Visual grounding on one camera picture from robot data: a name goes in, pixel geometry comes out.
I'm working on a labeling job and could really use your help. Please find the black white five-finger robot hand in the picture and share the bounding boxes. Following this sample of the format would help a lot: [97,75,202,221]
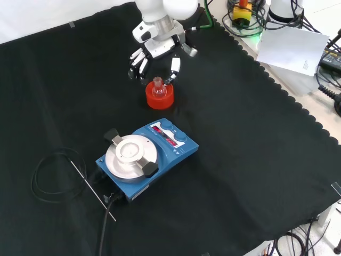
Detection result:
[128,31,186,86]

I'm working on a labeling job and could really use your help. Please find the clear glass round-bottom flask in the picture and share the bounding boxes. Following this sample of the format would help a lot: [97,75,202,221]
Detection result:
[152,76,168,99]

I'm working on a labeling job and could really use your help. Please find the red ribbed flask stand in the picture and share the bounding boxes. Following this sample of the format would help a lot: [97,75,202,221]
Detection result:
[145,81,175,110]

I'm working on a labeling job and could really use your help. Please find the yellow stop button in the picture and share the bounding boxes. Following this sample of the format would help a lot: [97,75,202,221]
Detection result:
[231,0,253,27]

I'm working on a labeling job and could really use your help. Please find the blue heater with steel plate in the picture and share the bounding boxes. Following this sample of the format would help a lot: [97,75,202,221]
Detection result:
[95,117,200,204]

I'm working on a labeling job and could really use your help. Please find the white paper sheet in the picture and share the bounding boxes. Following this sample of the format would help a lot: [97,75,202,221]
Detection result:
[256,25,330,78]

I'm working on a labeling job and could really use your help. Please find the black bench cloth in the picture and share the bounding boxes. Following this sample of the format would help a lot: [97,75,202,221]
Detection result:
[0,1,341,256]

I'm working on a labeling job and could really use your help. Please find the black power adapter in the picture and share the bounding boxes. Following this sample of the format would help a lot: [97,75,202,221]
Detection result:
[319,49,341,74]

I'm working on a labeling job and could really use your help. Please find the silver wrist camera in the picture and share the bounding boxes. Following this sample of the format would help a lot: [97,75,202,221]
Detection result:
[182,43,199,58]

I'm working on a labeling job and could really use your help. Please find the green cable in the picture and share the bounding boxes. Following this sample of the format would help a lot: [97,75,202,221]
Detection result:
[196,0,215,29]

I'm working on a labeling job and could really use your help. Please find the thin metal probe, black cable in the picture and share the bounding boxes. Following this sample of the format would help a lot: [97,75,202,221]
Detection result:
[31,147,117,222]

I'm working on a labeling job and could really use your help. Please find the black ribbed plug cable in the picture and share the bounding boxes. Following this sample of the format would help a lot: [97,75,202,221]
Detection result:
[316,71,341,117]

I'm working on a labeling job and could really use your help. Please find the black heater power cable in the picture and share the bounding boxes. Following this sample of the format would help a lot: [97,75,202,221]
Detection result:
[98,191,125,256]

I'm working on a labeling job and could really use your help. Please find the black floor cables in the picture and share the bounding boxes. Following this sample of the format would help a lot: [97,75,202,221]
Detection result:
[274,221,341,256]

